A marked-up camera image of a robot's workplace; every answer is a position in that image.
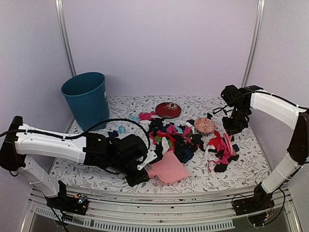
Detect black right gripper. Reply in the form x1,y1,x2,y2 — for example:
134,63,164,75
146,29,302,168
222,104,249,136

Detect pink plastic hand brush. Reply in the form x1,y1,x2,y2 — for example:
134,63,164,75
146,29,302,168
224,133,237,156

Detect pink black scrap pile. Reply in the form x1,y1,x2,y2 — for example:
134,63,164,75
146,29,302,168
208,130,239,173

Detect pink plastic dustpan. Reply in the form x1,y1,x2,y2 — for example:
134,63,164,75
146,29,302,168
147,151,190,185

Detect central colourful paper scrap pile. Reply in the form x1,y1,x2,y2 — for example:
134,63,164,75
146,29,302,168
107,111,206,167

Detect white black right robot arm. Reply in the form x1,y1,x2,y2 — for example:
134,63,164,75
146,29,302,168
221,85,309,211

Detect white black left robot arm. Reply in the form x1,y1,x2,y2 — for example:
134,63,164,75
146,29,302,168
0,116,157,210

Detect small blue paper scraps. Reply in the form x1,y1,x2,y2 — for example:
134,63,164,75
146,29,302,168
117,116,139,134

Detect pink patterned small bowl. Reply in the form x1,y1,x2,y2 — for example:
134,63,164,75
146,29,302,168
194,117,216,135

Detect red floral round plate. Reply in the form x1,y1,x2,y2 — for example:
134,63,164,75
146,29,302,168
155,102,182,119

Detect teal plastic waste bin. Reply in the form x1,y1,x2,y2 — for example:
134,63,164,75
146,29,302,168
61,72,110,131

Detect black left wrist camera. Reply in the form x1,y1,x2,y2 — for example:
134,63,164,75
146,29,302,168
117,134,148,164

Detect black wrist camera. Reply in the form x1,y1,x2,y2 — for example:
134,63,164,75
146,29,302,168
221,85,241,107
117,134,148,164

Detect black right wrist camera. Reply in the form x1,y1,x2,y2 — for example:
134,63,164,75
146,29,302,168
221,85,241,107

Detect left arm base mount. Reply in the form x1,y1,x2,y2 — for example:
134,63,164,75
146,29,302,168
46,181,89,216

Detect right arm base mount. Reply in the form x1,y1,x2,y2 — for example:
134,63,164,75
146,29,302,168
231,184,275,227

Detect right aluminium frame post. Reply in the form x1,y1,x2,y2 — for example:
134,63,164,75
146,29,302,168
241,0,266,87

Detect aluminium frame post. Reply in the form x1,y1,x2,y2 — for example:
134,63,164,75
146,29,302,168
241,0,266,87
55,0,76,77

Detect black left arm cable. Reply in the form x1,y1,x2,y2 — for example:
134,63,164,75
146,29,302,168
0,117,150,174

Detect left aluminium frame post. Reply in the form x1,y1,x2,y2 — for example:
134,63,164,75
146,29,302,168
55,0,76,77

